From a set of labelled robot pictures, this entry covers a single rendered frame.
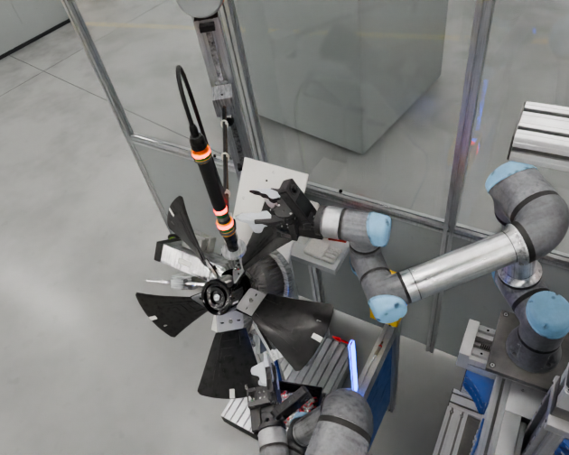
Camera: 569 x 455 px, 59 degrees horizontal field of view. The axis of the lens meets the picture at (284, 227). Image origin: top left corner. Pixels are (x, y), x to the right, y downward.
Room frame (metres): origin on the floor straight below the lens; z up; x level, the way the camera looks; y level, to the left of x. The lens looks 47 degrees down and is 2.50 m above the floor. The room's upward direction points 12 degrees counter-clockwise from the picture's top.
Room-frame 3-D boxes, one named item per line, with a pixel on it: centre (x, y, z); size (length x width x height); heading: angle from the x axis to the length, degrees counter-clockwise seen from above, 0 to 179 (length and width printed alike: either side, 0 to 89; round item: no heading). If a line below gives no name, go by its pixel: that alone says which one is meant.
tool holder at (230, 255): (0.94, 0.15, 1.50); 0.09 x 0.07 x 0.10; 177
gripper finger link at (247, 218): (0.84, 0.07, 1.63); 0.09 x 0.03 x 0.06; 83
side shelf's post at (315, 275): (1.43, -0.10, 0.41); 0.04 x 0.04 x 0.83; 52
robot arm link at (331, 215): (0.79, -0.11, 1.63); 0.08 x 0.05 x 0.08; 152
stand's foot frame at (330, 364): (1.17, 0.13, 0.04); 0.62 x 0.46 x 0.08; 142
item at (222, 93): (1.55, 0.12, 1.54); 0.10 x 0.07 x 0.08; 177
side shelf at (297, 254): (1.43, -0.10, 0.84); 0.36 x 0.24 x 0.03; 52
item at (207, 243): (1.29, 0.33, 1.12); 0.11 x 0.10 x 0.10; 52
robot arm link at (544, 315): (0.65, -0.66, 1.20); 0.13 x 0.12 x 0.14; 4
